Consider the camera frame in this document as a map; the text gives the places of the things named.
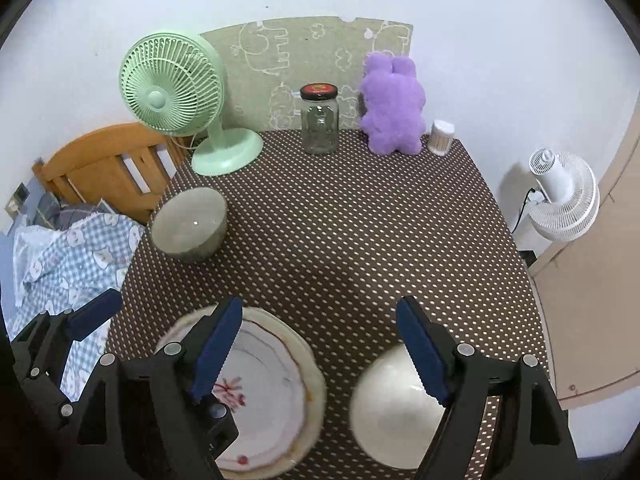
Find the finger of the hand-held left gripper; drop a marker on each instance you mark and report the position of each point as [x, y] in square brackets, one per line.
[95, 312]
[217, 427]

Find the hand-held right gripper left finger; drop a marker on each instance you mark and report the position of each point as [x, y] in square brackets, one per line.
[217, 350]

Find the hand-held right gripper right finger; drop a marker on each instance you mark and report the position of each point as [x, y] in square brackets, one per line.
[422, 350]

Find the red patterned white plate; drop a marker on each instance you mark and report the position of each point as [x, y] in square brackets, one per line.
[270, 390]

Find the grey floral bowl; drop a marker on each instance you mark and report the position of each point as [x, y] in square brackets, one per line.
[185, 230]
[390, 410]

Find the yellow floral plate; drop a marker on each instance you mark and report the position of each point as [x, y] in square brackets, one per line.
[316, 380]

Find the blue checked blanket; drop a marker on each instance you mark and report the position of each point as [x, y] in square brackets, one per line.
[60, 265]

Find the grey blue pillow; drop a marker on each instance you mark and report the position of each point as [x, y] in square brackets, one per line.
[60, 212]

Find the brown polka dot tablecloth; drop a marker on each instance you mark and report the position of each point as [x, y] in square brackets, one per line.
[350, 235]

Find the wooden bed headboard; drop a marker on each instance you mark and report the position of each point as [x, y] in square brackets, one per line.
[95, 160]

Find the white standing fan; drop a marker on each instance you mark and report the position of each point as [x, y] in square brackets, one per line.
[570, 200]

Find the cotton swab container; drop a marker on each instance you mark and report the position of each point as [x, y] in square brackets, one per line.
[441, 137]

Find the green table fan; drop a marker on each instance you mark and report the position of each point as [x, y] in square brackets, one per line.
[160, 90]

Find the glass jar red lid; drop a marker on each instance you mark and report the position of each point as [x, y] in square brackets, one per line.
[320, 130]

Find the purple plush toy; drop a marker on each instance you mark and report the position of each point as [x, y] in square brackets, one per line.
[390, 105]

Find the green elephant wall mat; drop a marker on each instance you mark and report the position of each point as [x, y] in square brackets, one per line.
[260, 90]

